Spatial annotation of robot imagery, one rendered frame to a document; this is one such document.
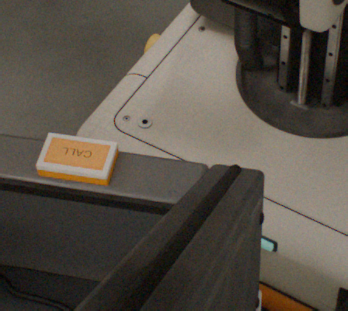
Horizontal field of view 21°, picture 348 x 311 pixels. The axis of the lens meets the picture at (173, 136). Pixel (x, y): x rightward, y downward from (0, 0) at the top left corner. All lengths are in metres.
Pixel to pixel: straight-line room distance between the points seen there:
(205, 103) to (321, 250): 0.33
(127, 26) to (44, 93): 0.26
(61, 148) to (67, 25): 1.51
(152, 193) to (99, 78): 1.39
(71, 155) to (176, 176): 0.07
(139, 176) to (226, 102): 0.94
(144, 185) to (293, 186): 0.85
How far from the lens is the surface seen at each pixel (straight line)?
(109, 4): 2.18
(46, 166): 0.64
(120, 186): 0.64
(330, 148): 1.52
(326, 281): 1.44
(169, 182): 0.64
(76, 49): 2.09
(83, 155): 0.64
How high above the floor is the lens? 1.46
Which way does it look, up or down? 50 degrees down
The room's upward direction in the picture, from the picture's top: 4 degrees counter-clockwise
